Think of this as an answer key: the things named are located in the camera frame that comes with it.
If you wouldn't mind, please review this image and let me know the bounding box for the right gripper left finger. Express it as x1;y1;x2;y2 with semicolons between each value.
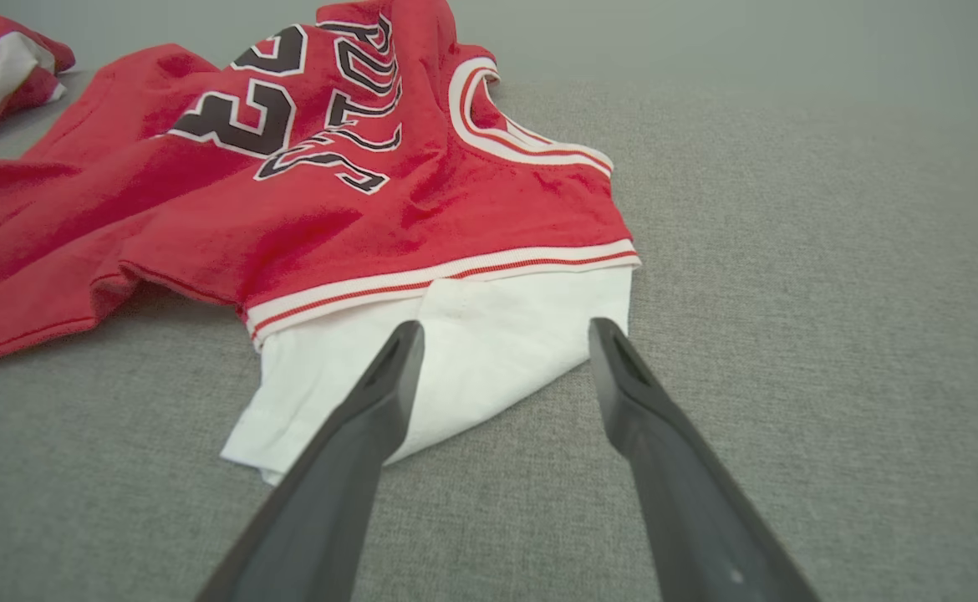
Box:
196;320;426;602

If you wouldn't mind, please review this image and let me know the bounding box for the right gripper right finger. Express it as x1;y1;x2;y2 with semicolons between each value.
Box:
588;317;821;602

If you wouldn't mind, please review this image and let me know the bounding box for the grey fabric sofa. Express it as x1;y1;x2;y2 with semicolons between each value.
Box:
0;67;978;602

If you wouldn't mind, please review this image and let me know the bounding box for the red basketball jersey white trim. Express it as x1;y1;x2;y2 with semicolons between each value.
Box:
0;0;643;487

